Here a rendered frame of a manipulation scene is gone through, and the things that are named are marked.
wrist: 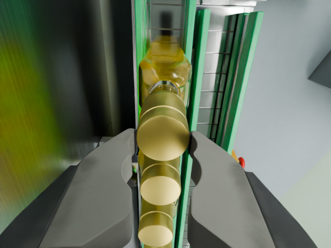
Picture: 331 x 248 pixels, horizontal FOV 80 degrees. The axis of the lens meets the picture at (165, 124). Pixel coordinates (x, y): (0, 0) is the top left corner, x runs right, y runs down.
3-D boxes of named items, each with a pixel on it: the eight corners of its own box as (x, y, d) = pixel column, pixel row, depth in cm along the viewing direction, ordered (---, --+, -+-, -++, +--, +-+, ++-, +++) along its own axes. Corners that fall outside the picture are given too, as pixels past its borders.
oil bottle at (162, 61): (150, 42, 37) (134, 64, 18) (181, 43, 37) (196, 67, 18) (150, 72, 40) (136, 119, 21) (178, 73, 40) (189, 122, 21)
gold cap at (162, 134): (141, 89, 15) (133, 112, 11) (187, 91, 15) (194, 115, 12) (142, 129, 17) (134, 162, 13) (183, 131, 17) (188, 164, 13)
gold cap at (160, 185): (144, 142, 19) (138, 173, 15) (181, 144, 19) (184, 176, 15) (143, 170, 21) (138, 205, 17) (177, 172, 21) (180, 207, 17)
